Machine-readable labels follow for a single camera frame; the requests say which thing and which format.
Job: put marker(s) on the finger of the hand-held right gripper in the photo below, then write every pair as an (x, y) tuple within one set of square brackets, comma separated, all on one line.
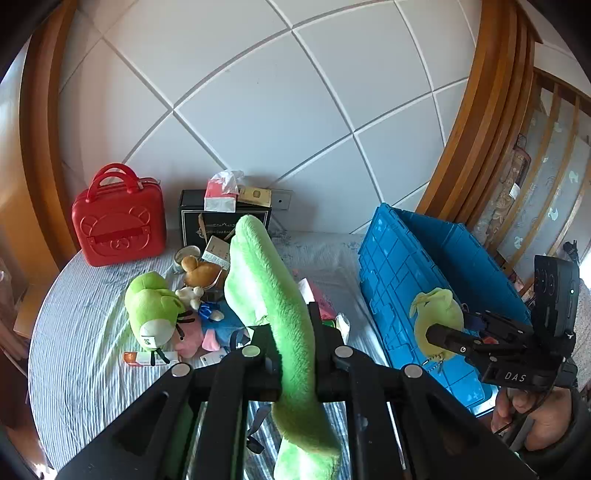
[(450, 339), (503, 328)]

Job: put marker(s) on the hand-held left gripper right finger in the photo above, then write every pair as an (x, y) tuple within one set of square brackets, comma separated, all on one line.
[(328, 364)]

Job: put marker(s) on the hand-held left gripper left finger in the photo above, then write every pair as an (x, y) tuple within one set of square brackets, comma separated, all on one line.
[(258, 364)]

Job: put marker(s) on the green plush crocodile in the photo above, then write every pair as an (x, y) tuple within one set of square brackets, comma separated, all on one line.
[(277, 300)]

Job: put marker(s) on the blue plastic storage container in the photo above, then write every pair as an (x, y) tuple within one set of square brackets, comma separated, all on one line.
[(397, 277)]

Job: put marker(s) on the person's right hand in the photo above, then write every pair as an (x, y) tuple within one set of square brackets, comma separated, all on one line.
[(549, 415)]

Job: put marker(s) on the pale yellow plastic packet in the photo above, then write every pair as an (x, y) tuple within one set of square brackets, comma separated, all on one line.
[(342, 325)]

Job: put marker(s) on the blue plush toy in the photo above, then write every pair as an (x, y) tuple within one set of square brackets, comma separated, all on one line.
[(226, 332)]

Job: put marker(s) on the pink white box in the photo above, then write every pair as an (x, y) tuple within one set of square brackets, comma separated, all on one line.
[(321, 302)]

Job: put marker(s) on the small blue white toy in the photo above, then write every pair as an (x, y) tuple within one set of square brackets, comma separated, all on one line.
[(210, 313)]

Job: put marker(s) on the pink plush toy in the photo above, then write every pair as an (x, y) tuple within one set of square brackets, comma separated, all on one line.
[(191, 339)]

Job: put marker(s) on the small white plush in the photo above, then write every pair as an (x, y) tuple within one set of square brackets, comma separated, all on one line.
[(189, 294)]

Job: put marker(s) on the brown bear plush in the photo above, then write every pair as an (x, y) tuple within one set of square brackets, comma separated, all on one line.
[(198, 272)]

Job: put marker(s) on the orange white slim box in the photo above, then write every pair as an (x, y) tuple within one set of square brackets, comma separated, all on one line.
[(138, 357)]

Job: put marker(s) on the green frog plush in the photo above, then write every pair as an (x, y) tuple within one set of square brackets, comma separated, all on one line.
[(152, 304)]

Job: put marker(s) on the white round tin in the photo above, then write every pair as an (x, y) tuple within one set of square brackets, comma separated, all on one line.
[(184, 254)]

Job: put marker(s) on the black gift box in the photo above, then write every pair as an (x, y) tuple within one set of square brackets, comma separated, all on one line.
[(194, 221)]

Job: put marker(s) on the striped blue white bed sheet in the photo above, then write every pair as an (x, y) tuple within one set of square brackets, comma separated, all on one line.
[(92, 392)]

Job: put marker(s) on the flat beige box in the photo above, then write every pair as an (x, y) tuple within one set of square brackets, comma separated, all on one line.
[(256, 196)]

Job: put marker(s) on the red white tissue pack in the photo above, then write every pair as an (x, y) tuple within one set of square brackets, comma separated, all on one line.
[(219, 194)]

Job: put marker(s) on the red plastic bear case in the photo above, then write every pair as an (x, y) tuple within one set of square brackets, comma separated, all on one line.
[(117, 221)]

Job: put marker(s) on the wall socket plate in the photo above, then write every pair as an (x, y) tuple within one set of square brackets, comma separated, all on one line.
[(281, 199)]

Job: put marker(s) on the wooden slat rail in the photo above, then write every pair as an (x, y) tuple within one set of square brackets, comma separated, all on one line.
[(551, 120)]

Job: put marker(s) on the wooden headboard frame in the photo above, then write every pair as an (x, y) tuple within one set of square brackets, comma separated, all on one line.
[(41, 138)]

